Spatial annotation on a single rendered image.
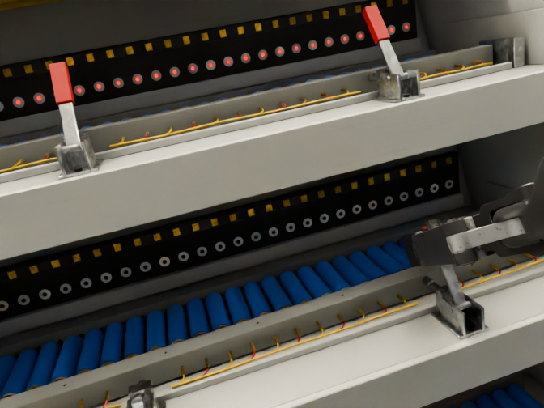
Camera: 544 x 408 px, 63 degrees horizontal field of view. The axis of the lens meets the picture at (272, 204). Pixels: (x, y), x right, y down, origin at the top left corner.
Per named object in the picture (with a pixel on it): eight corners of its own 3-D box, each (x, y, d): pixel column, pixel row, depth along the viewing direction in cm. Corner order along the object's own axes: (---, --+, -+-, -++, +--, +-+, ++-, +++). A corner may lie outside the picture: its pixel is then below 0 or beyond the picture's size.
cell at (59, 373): (86, 347, 44) (74, 391, 38) (67, 353, 44) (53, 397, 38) (80, 332, 44) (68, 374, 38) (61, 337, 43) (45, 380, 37)
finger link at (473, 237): (592, 230, 22) (507, 257, 21) (516, 244, 27) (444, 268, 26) (573, 184, 22) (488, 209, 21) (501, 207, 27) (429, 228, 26)
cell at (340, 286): (332, 269, 49) (358, 297, 43) (318, 278, 49) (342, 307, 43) (325, 257, 49) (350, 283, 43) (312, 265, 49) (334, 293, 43)
